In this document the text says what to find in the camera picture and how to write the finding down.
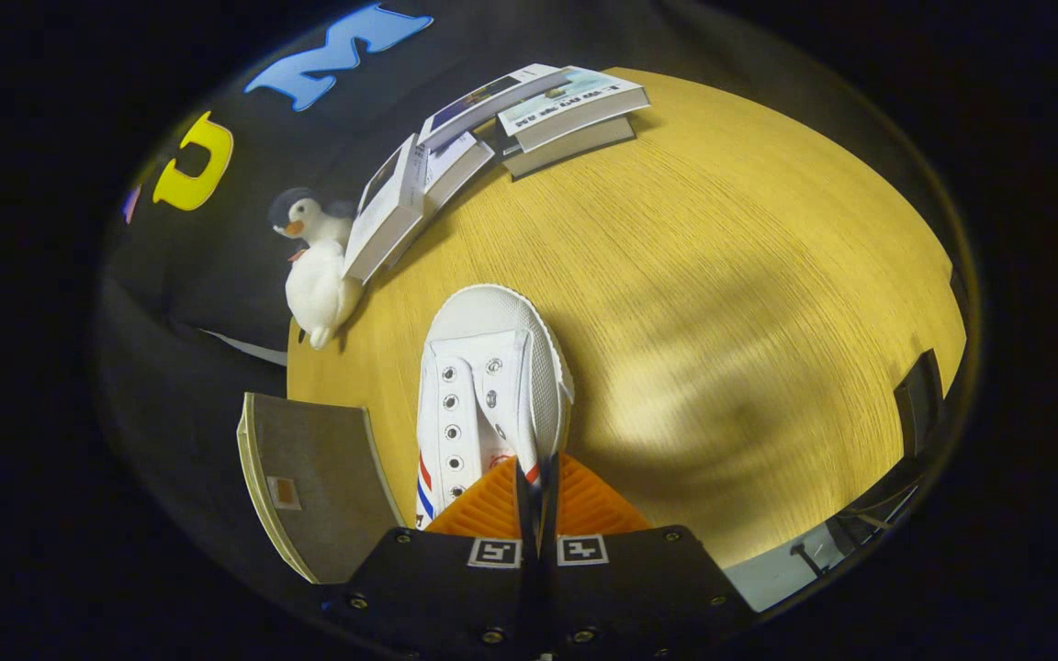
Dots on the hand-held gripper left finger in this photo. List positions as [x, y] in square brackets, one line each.
[523, 514]

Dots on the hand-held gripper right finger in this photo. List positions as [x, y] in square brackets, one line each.
[551, 514]

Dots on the white canvas shoe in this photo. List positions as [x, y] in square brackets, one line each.
[492, 340]

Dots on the grey fabric storage box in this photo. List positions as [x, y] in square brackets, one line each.
[327, 477]

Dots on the white book with dark photo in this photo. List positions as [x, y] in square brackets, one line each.
[387, 216]

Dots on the plain white book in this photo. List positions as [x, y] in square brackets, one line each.
[455, 165]

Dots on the dark grey book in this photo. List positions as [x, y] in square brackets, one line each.
[570, 149]

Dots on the dark chair back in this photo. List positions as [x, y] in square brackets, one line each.
[919, 404]

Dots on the book with pale green cover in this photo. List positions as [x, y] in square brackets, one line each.
[575, 101]

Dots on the book with blue cover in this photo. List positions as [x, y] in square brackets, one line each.
[492, 96]

